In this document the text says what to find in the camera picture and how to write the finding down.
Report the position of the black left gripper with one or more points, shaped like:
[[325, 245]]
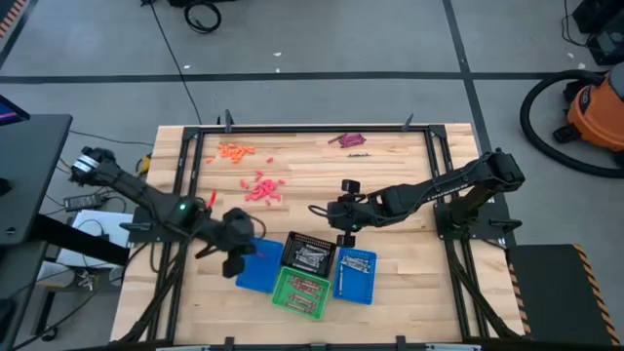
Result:
[[239, 241]]

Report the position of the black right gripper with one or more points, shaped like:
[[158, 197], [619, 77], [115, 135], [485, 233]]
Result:
[[348, 214]]

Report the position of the blue slotted plastic basket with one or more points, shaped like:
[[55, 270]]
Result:
[[361, 292], [263, 278]]

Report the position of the green slotted plastic basket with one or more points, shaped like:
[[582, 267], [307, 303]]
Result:
[[323, 292]]

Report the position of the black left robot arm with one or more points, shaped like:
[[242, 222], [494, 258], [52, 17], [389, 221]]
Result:
[[146, 195]]

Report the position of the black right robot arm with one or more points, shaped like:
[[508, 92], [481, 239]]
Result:
[[414, 195]]

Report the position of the black slotted plastic basket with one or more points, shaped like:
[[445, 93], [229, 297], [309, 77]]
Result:
[[286, 258]]

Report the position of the black table clamp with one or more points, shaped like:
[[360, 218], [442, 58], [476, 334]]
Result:
[[401, 342], [229, 343]]

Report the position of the yellow clamp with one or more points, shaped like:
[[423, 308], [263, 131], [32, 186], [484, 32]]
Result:
[[144, 166]]

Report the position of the white paper box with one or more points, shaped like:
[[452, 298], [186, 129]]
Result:
[[105, 219]]

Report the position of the bunch of keys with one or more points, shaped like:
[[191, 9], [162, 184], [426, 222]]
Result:
[[87, 280]]

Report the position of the black desk beam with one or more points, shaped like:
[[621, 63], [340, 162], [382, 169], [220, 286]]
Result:
[[78, 238]]

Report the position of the black power adapter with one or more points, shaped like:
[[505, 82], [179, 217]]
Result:
[[83, 202]]

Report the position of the black platform with hazard stripes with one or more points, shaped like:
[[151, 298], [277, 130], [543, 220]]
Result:
[[551, 292]]

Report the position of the orange shop vacuum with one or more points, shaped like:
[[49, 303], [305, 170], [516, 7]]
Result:
[[595, 112], [525, 117]]

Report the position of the black desk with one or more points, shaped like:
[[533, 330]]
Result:
[[34, 170]]

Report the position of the computer monitor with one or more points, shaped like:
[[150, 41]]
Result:
[[10, 114]]

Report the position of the black equipment case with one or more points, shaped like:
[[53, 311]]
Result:
[[604, 29]]

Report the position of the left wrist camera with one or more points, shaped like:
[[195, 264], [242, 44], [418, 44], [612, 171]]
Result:
[[240, 217]]

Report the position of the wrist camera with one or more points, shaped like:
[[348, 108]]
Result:
[[351, 186], [240, 217]]

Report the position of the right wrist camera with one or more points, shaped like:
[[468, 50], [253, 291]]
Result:
[[351, 186]]

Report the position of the black aluminium table frame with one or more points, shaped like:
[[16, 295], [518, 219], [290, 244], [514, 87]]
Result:
[[312, 129]]

